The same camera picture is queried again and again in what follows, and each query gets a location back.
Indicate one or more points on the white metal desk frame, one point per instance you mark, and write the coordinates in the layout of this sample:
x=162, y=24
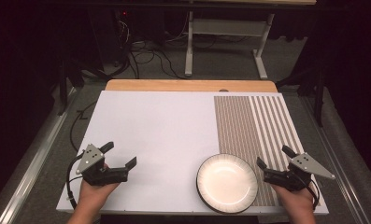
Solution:
x=226, y=27

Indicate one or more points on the white plate with dark rim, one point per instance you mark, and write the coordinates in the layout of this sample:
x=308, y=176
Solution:
x=226, y=183

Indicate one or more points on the person's left hand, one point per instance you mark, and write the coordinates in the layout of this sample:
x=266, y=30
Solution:
x=92, y=194

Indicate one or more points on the white board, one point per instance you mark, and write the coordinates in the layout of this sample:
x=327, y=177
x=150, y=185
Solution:
x=158, y=124

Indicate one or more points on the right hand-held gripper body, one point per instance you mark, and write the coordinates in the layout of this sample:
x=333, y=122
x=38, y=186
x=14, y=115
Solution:
x=309, y=166

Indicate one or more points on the black metal stand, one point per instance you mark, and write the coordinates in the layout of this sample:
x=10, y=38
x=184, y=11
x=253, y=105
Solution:
x=63, y=90
x=319, y=99

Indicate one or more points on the wooden table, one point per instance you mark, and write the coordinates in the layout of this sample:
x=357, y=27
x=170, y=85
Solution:
x=189, y=85

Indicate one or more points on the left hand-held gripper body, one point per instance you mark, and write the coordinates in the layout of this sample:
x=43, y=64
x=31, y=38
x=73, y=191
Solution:
x=91, y=158

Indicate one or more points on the striped grey placemat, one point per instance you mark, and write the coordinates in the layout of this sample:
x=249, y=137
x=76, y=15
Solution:
x=236, y=124

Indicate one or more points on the metal floor rail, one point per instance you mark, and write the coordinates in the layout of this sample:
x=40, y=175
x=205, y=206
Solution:
x=33, y=161
x=335, y=155

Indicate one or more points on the person's right hand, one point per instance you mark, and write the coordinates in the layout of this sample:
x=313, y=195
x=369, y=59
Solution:
x=298, y=200

